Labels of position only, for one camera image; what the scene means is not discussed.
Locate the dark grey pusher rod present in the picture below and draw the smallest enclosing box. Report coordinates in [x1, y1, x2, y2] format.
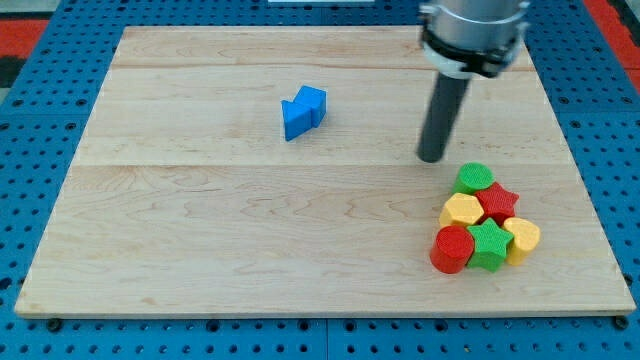
[416, 73, 470, 163]

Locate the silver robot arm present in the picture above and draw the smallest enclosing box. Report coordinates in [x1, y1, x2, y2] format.
[416, 0, 530, 163]

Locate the blue cube block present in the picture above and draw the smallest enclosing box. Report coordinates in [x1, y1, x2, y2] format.
[294, 85, 327, 128]

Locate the green cylinder block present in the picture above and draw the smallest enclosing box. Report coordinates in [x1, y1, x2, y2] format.
[451, 162, 495, 195]

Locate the yellow hexagon block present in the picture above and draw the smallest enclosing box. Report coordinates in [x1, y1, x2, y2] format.
[438, 193, 484, 227]

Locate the red star block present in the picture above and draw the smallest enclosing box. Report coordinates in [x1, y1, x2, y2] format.
[474, 182, 520, 225]

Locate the red cylinder block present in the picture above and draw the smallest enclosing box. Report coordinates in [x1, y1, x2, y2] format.
[429, 226, 475, 274]

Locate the blue triangle block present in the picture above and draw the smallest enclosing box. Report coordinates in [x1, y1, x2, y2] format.
[281, 100, 312, 141]

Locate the green star block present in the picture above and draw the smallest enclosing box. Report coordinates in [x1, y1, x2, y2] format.
[466, 218, 514, 273]

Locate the yellow heart block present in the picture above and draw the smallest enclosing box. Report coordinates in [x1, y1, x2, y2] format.
[502, 217, 541, 266]

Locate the light wooden board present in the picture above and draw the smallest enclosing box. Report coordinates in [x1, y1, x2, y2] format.
[15, 26, 636, 319]

